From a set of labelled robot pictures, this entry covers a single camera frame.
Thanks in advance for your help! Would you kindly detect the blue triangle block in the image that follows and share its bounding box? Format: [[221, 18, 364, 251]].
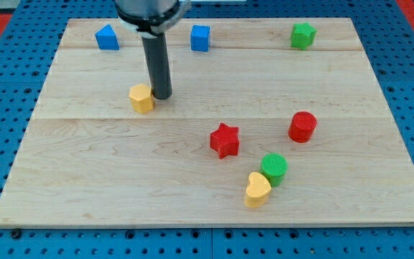
[[95, 24, 120, 50]]

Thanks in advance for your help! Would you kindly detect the green cylinder block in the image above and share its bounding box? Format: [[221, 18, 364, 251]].
[[259, 153, 288, 187]]

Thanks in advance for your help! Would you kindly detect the light wooden board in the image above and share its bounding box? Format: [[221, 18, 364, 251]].
[[0, 18, 414, 229]]

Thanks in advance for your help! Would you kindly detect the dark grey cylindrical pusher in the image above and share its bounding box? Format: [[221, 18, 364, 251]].
[[142, 34, 172, 100]]

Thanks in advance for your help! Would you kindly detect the red cylinder block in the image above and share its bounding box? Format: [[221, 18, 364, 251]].
[[288, 111, 318, 143]]

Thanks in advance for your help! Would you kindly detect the yellow hexagon block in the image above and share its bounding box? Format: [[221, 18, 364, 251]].
[[129, 84, 155, 114]]

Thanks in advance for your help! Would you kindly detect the green star block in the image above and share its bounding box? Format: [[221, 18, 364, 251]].
[[290, 22, 317, 50]]

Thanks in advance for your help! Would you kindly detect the red star block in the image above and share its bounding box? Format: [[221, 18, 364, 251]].
[[210, 123, 240, 159]]

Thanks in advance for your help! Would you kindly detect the yellow heart block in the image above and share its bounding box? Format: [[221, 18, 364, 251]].
[[244, 172, 272, 208]]

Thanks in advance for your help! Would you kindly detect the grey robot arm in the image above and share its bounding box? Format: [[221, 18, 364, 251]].
[[115, 0, 191, 100]]

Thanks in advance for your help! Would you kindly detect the blue cube block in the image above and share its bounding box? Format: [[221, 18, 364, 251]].
[[190, 24, 211, 52]]

